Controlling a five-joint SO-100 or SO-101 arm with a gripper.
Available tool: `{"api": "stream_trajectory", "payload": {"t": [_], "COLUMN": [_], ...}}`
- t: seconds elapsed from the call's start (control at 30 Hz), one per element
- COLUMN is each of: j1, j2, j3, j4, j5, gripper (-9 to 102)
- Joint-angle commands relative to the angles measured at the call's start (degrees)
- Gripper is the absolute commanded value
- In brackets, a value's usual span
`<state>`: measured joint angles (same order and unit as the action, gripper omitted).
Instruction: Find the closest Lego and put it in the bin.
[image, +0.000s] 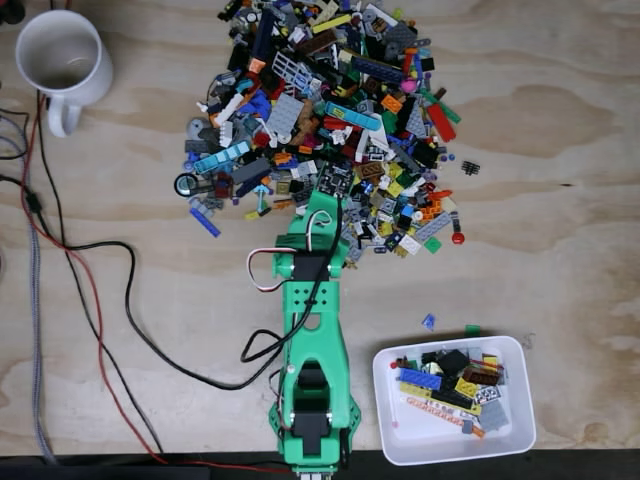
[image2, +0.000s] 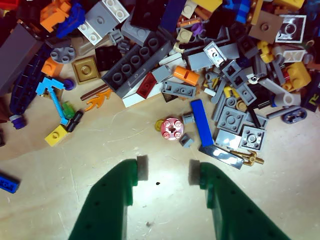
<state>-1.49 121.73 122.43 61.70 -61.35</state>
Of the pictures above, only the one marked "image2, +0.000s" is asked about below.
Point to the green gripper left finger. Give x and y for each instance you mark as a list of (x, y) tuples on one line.
[(107, 205)]

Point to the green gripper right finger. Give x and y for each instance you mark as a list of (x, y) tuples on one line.
[(237, 212)]

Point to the gold Lego trident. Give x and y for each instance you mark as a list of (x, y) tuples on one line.
[(250, 158)]

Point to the black shiny Lego tile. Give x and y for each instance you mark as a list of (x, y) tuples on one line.
[(221, 155)]

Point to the grey square Lego plate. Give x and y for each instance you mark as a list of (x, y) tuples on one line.
[(231, 120), (252, 138)]

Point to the yellow small Lego brick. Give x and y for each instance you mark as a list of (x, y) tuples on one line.
[(57, 135)]

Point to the small grey Lego piece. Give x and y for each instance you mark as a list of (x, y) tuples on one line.
[(186, 140)]

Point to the black Lego connector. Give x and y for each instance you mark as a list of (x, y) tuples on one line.
[(75, 121)]

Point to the blue long Lego tile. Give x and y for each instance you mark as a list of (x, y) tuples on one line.
[(202, 122)]

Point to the pink round Lego plate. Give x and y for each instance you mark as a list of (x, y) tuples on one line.
[(172, 129)]

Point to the blue narrow Lego plate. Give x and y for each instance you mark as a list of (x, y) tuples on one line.
[(7, 183)]

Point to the green transparent Lego piece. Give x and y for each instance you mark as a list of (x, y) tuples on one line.
[(67, 110)]

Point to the orange transparent Lego flame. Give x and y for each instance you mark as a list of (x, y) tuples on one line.
[(98, 100)]

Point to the small grey Lego clip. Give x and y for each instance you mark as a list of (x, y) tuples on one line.
[(188, 118)]

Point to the white Lego brick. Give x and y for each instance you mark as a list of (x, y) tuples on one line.
[(132, 101)]

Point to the brown Lego bar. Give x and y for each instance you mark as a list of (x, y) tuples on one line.
[(94, 92)]

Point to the purple and white Lego cylinder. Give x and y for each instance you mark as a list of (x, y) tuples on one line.
[(17, 121)]

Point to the dark red Lego plate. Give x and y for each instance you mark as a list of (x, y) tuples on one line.
[(147, 85)]

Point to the purple round Lego piece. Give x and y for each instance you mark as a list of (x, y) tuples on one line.
[(68, 84)]

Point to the light blue Lego pickaxe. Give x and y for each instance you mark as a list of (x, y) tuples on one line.
[(47, 86)]

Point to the grey Lego plate with holes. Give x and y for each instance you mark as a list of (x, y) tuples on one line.
[(178, 88)]

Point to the dark grey long Lego brick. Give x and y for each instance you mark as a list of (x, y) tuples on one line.
[(140, 72)]

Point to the gold square Lego plate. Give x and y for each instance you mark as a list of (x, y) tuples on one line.
[(86, 69)]

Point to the dark blue curved Lego piece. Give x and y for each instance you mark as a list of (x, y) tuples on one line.
[(25, 85)]

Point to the orange rounded Lego piece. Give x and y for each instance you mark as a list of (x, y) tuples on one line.
[(186, 74)]

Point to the black Lego brick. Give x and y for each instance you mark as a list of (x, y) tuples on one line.
[(107, 57)]

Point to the orange Lego brick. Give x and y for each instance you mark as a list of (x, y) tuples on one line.
[(51, 67)]

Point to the grey round Lego plate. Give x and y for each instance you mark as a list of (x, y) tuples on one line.
[(62, 53)]

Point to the yellow Lego clip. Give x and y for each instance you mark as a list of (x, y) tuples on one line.
[(265, 51)]

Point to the white Lego plate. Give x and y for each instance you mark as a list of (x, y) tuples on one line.
[(116, 10), (91, 32)]

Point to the large grey Lego slope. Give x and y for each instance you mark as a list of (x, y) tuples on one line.
[(15, 55)]

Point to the grey Lego tile with stud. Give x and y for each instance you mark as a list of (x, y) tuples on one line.
[(100, 20)]

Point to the brown Lego tile with stud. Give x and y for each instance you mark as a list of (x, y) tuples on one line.
[(266, 26)]

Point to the white framed black Lego tile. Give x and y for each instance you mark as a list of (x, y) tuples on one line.
[(291, 28)]

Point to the yellow transparent round stud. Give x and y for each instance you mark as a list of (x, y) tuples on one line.
[(158, 125)]

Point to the dark blue Technic beam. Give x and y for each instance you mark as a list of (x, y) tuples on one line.
[(294, 115)]

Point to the white Technic connector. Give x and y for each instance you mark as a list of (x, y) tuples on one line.
[(282, 93)]

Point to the grey Lego frame piece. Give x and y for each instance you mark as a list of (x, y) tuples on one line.
[(236, 75)]

